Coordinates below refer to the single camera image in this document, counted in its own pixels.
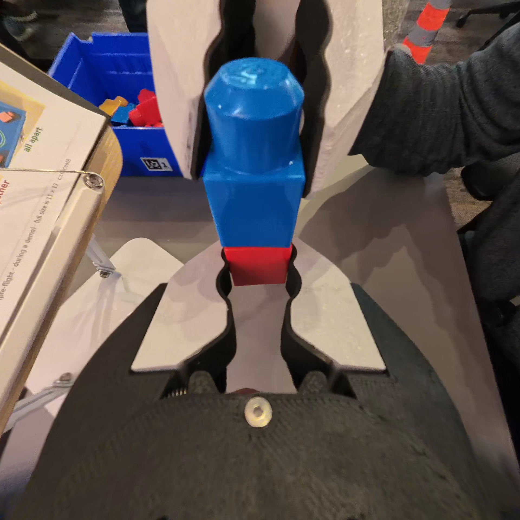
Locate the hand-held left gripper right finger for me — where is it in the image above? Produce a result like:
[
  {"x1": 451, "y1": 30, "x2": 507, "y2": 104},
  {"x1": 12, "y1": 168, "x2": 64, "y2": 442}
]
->
[{"x1": 280, "y1": 240, "x2": 387, "y2": 394}]

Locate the pile of toy blocks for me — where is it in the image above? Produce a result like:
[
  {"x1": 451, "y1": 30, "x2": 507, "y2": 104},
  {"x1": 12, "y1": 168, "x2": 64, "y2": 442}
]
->
[{"x1": 99, "y1": 89, "x2": 163, "y2": 127}]

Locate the instruction sheet on stand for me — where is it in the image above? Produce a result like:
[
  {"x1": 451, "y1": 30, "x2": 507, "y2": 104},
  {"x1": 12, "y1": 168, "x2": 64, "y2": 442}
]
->
[{"x1": 0, "y1": 43, "x2": 185, "y2": 437}]

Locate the grey desk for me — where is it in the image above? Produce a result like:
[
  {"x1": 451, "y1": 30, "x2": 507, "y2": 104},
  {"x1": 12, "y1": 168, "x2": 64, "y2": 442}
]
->
[{"x1": 0, "y1": 156, "x2": 520, "y2": 520}]

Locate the blue bin of blocks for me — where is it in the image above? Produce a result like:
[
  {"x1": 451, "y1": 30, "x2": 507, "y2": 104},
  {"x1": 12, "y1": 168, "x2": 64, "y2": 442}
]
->
[{"x1": 48, "y1": 32, "x2": 183, "y2": 178}]

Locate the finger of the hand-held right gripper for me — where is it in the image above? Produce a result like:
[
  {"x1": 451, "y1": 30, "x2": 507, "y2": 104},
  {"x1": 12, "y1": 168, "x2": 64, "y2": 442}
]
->
[
  {"x1": 289, "y1": 0, "x2": 386, "y2": 200},
  {"x1": 146, "y1": 0, "x2": 257, "y2": 181}
]

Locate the orange traffic cone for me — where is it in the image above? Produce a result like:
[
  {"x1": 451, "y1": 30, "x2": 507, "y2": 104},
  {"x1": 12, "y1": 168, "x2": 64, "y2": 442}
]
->
[{"x1": 402, "y1": 0, "x2": 452, "y2": 65}]

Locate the person's right forearm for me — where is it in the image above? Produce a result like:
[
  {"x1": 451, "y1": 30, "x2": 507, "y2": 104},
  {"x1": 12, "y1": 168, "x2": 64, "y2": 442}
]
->
[{"x1": 349, "y1": 22, "x2": 520, "y2": 177}]

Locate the printed instruction sheet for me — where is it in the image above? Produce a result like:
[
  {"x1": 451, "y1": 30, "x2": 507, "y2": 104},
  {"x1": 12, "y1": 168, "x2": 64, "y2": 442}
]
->
[{"x1": 0, "y1": 61, "x2": 110, "y2": 321}]

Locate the wire page holder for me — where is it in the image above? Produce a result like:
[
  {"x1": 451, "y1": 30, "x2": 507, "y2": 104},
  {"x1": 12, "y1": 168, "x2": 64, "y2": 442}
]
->
[{"x1": 0, "y1": 167, "x2": 104, "y2": 189}]

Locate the person's torso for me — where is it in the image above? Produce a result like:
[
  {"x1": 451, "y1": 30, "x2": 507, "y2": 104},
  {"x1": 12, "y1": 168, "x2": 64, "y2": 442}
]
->
[{"x1": 457, "y1": 191, "x2": 520, "y2": 411}]

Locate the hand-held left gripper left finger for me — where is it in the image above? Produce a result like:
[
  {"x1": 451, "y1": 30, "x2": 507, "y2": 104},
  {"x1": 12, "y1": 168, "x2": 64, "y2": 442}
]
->
[{"x1": 130, "y1": 240, "x2": 238, "y2": 392}]

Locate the red-topped block tower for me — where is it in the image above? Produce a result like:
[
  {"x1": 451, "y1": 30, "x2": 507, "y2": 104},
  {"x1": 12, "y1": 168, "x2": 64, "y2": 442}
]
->
[{"x1": 202, "y1": 58, "x2": 306, "y2": 287}]

